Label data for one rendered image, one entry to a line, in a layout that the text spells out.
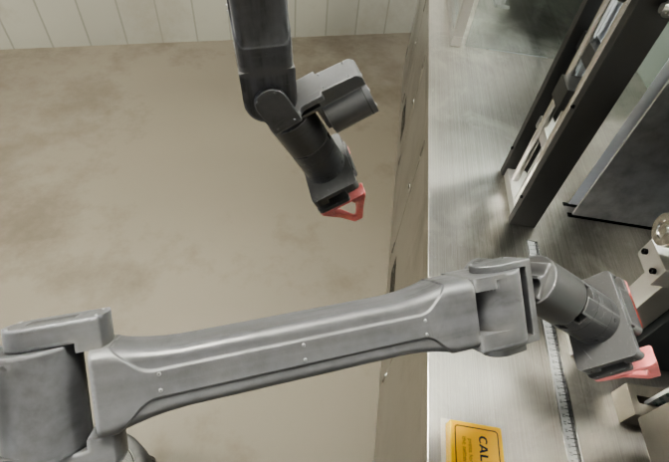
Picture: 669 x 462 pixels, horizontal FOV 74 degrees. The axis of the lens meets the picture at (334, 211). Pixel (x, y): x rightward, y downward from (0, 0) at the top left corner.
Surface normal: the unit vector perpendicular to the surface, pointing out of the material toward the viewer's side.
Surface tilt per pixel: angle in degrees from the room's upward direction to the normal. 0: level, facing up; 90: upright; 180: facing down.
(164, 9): 90
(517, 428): 0
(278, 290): 0
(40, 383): 45
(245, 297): 0
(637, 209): 90
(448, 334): 41
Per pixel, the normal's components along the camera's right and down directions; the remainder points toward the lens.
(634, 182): -0.15, 0.73
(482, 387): 0.07, -0.66
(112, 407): 0.28, -0.04
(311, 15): 0.23, 0.74
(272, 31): 0.28, 0.57
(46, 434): 0.56, -0.07
